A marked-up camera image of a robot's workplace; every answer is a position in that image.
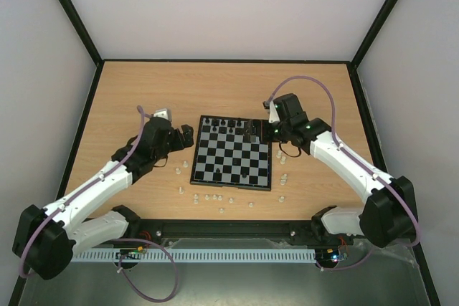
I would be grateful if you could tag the black white chessboard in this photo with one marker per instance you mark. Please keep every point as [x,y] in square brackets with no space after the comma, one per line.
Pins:
[234,156]

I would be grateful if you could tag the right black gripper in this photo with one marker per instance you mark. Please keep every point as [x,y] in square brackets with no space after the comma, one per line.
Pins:
[267,132]

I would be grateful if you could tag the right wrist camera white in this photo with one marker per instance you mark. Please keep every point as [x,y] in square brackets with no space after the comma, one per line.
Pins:
[271,108]

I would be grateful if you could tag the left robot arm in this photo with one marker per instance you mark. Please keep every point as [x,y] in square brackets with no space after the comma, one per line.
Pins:
[48,238]

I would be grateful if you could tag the black aluminium frame rail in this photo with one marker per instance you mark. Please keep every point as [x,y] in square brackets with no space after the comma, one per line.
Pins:
[295,232]

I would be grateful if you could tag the light blue cable duct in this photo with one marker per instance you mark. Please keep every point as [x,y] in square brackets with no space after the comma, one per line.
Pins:
[113,255]

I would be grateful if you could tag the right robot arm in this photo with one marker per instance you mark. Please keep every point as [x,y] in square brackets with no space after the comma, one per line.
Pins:
[387,213]

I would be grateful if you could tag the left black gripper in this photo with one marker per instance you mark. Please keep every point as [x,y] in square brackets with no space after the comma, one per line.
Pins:
[188,137]

